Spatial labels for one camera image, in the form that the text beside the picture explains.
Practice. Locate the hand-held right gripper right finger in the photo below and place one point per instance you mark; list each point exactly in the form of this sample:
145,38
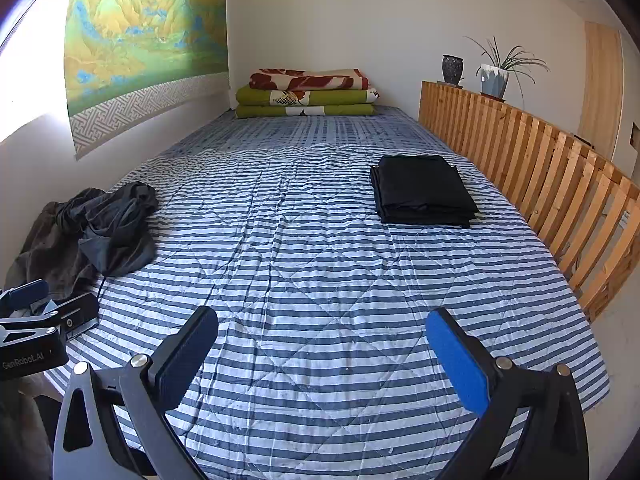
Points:
460,365

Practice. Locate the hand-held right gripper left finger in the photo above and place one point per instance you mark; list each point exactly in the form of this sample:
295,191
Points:
182,360

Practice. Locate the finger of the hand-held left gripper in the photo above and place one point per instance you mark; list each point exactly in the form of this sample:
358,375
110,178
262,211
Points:
25,293
80,315

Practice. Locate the blue white striped quilt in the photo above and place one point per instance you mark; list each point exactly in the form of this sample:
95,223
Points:
300,270

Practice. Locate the black folded clothes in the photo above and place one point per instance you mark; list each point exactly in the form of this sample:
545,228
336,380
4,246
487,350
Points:
422,190

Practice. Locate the blue patterned bed sheet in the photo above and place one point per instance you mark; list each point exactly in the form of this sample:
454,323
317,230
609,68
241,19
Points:
310,130

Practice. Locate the potted spider plant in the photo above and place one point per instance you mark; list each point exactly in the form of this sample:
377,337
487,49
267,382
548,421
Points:
494,80

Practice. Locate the dark ceramic vase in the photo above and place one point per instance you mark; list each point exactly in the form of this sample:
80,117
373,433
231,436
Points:
453,70

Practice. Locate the light wooden door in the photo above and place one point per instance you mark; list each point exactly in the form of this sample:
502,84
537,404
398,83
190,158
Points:
600,95

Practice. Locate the red floral folded blanket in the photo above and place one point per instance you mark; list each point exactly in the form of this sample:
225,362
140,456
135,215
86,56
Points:
310,80

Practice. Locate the wooden slatted bed rail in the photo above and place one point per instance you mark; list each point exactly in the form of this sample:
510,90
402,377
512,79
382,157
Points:
550,185

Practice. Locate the landscape wall poster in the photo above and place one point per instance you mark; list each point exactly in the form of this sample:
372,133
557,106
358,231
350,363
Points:
145,35

